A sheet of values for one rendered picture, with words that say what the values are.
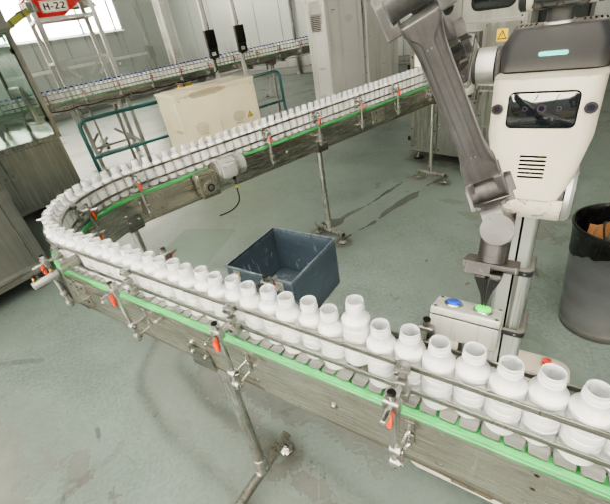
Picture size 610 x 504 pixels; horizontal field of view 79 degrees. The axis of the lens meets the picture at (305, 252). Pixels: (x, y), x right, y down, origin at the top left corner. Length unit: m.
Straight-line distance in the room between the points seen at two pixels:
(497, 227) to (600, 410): 0.31
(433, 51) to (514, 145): 0.50
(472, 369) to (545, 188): 0.59
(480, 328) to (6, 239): 3.66
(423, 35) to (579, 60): 0.55
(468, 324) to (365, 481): 1.16
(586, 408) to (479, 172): 0.42
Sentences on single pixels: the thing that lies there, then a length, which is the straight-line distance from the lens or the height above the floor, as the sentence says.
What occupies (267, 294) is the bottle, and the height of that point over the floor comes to 1.16.
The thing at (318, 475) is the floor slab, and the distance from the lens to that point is 1.91.
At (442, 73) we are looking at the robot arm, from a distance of 0.70.
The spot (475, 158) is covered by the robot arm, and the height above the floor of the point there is 1.43.
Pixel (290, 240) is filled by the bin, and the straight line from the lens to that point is 1.61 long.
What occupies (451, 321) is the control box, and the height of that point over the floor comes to 1.10.
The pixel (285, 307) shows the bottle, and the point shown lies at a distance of 0.86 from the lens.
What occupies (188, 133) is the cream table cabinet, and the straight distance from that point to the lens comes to 4.87.
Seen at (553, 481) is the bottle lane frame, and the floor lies 0.97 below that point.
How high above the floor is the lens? 1.69
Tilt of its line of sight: 32 degrees down
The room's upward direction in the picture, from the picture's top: 10 degrees counter-clockwise
